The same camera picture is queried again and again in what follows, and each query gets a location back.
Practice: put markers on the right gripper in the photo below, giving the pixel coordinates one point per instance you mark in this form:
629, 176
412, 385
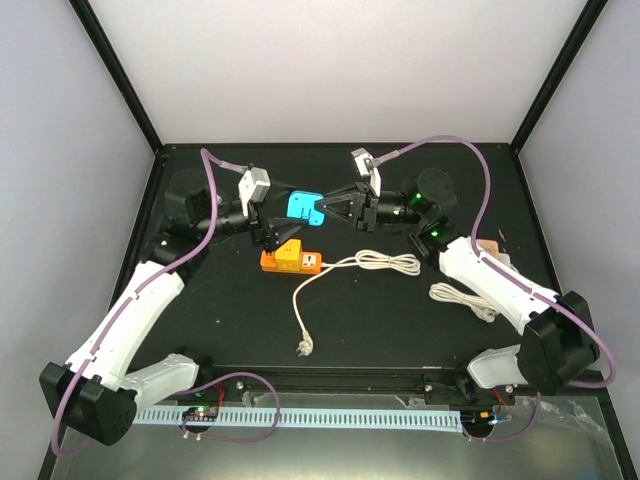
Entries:
362, 204

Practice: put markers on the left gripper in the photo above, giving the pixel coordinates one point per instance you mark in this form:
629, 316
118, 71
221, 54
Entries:
261, 234

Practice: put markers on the yellow cube socket adapter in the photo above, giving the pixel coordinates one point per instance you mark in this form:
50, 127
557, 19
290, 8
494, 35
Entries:
288, 253

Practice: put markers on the blue plug adapter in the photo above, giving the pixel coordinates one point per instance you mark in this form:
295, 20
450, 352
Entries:
301, 205

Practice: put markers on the orange power strip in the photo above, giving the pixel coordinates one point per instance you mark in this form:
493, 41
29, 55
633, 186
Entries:
307, 263

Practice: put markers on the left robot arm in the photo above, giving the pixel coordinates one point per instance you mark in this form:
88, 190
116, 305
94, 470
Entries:
94, 392

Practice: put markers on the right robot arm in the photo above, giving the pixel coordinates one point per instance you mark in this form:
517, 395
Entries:
554, 349

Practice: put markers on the white socket adapter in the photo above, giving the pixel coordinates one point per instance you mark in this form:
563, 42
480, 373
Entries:
505, 260

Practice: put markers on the pink round object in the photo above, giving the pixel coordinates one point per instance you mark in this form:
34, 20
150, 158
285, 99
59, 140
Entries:
491, 247

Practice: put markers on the light blue slotted strip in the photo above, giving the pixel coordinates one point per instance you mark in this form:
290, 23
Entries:
314, 418

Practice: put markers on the clear plastic sheet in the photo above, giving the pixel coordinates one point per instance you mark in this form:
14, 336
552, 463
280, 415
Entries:
570, 440

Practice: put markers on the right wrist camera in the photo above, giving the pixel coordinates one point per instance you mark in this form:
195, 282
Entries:
364, 163

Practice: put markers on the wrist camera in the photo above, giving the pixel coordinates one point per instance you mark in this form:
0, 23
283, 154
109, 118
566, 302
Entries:
364, 163
253, 187

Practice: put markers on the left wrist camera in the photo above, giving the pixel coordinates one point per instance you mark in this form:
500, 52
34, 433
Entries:
253, 187

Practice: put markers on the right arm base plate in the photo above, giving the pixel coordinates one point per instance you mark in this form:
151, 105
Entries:
458, 389

